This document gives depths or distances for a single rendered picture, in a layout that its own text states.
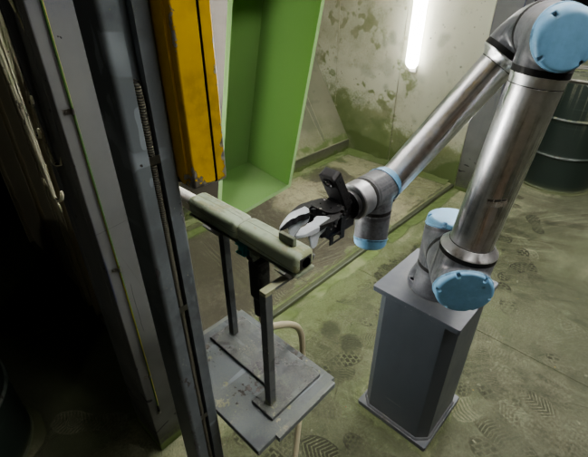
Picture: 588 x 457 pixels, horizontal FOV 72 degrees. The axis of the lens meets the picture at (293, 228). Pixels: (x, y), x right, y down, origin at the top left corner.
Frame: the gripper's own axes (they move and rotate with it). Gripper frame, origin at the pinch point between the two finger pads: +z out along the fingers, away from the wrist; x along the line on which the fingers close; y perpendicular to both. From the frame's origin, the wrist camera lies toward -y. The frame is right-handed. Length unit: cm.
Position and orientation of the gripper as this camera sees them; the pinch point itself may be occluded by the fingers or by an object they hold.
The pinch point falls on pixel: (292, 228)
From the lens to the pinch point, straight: 83.1
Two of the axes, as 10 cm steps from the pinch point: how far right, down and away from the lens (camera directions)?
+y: 0.0, 8.5, 5.3
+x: -7.3, -3.7, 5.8
